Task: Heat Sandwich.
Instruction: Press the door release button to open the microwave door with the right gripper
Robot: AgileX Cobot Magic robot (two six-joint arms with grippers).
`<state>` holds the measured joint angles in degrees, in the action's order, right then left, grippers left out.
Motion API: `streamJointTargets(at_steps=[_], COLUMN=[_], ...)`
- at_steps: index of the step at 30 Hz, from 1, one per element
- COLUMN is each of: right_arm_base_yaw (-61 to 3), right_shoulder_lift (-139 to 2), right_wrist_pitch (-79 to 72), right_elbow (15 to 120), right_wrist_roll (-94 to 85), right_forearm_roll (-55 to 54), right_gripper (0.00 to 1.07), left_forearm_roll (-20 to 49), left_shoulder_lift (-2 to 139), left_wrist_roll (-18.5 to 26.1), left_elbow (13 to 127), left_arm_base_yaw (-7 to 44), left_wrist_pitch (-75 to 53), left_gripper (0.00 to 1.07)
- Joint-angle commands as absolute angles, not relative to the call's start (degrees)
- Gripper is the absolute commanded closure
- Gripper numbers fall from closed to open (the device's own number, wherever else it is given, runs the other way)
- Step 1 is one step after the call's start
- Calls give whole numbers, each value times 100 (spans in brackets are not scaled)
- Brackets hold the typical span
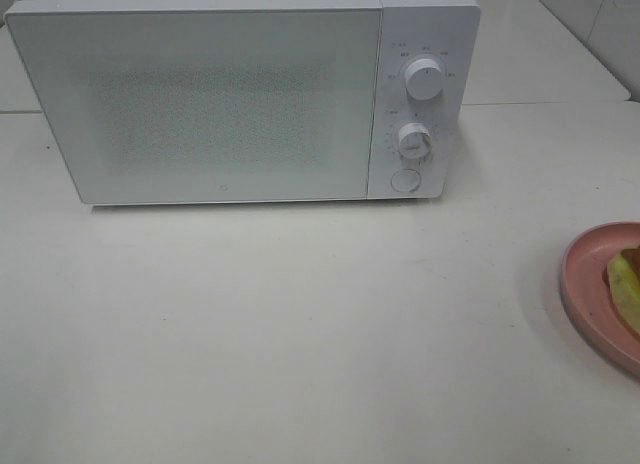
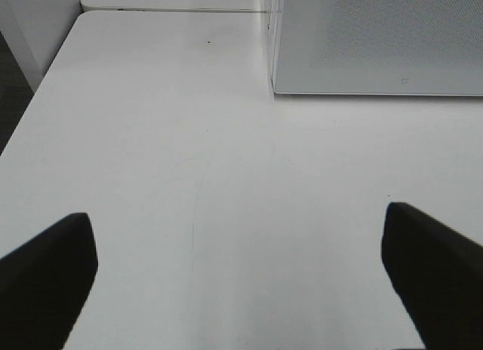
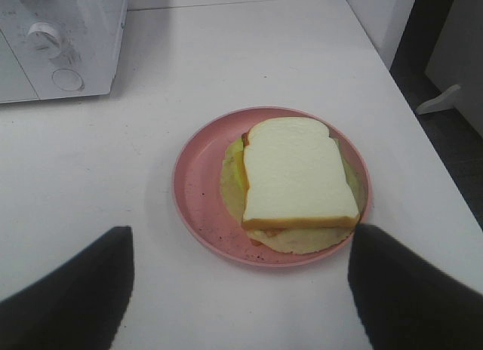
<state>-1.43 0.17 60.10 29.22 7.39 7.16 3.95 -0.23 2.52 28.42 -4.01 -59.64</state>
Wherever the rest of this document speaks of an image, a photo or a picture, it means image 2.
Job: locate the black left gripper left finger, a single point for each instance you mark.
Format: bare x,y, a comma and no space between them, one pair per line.
45,283

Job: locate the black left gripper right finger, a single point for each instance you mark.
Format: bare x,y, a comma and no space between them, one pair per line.
437,274

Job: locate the white microwave door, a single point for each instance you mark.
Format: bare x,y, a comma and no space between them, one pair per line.
407,47

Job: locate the white microwave oven body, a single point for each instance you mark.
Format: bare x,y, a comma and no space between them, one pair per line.
272,11

